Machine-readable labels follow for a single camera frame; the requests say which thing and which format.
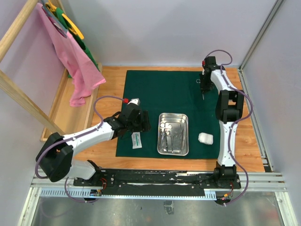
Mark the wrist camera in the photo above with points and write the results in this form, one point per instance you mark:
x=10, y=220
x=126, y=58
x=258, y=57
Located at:
x=209, y=62
x=135, y=101

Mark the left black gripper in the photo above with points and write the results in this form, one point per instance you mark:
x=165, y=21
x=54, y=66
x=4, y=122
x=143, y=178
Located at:
x=143, y=125

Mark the dark green surgical cloth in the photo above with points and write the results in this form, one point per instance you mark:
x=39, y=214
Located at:
x=171, y=92

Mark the wooden clothes rack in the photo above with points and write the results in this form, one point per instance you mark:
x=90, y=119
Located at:
x=32, y=64

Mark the yellow hanger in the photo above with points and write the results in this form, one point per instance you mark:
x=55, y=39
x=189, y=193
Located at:
x=72, y=27

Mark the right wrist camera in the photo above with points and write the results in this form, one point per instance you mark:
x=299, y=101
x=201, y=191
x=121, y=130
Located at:
x=209, y=62

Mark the grey slotted cable duct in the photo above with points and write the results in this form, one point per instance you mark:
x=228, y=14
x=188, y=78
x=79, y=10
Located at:
x=93, y=193

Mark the steel forceps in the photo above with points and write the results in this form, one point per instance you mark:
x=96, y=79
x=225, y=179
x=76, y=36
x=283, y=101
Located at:
x=202, y=94

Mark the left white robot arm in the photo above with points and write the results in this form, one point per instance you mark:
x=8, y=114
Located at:
x=55, y=160

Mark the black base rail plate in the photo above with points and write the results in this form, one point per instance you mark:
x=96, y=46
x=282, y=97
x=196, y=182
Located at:
x=155, y=182

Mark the green garment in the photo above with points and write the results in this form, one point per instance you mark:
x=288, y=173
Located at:
x=67, y=25

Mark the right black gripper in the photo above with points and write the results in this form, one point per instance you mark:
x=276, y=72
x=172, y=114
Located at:
x=205, y=88

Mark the steel surgical instruments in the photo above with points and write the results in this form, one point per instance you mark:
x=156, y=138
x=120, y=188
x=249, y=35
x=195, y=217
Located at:
x=171, y=137

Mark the steel instrument tray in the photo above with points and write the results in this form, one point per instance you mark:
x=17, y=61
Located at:
x=183, y=120

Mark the grey hanger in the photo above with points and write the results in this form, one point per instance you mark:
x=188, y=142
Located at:
x=53, y=19

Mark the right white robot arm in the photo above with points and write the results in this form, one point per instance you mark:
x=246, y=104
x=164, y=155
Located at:
x=228, y=111

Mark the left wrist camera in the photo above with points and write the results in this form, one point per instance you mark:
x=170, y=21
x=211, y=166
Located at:
x=135, y=101

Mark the white cotton balls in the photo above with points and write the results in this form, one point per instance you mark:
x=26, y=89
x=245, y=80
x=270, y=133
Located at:
x=205, y=138

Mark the pink shirt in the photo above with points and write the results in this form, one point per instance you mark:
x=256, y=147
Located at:
x=84, y=72

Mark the green white packet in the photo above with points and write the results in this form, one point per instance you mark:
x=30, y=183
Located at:
x=136, y=140

